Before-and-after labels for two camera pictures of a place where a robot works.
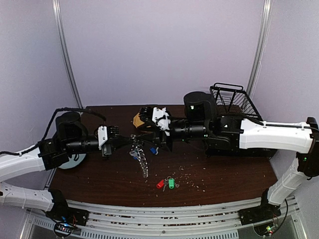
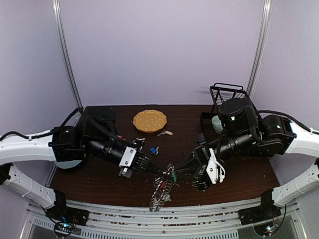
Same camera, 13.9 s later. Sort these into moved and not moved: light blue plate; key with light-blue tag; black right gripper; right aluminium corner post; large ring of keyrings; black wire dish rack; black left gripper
Moved: black right gripper; black left gripper; large ring of keyrings
Not moved: black wire dish rack; key with light-blue tag; right aluminium corner post; light blue plate
